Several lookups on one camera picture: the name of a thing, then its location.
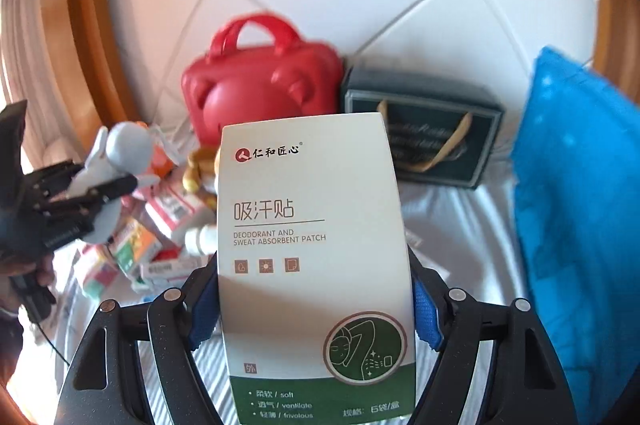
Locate white and green box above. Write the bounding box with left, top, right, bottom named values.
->
left=216, top=111, right=418, bottom=425

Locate small white bottle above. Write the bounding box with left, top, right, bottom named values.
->
left=182, top=225, right=219, bottom=256

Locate dark gift bag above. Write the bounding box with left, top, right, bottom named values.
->
left=341, top=66, right=505, bottom=190

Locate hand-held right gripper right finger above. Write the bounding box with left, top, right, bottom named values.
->
left=407, top=245, right=581, bottom=425

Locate grey plush toy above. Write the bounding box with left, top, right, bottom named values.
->
left=67, top=121, right=153, bottom=243

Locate golden toy figure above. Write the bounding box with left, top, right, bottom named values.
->
left=182, top=145, right=221, bottom=210

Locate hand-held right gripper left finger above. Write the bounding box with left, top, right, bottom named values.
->
left=55, top=255, right=226, bottom=425

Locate white striped tablecloth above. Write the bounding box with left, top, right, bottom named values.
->
left=15, top=175, right=551, bottom=425

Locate black cable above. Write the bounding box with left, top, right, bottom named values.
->
left=36, top=317, right=72, bottom=365

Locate red handbag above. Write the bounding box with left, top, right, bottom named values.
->
left=181, top=17, right=346, bottom=150

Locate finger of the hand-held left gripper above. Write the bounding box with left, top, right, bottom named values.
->
left=22, top=161, right=87, bottom=202
left=34, top=175, right=139, bottom=228

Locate blue plastic crate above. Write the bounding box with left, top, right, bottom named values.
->
left=509, top=46, right=640, bottom=411

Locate pile of small medicine boxes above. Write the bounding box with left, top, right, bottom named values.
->
left=75, top=140, right=221, bottom=301

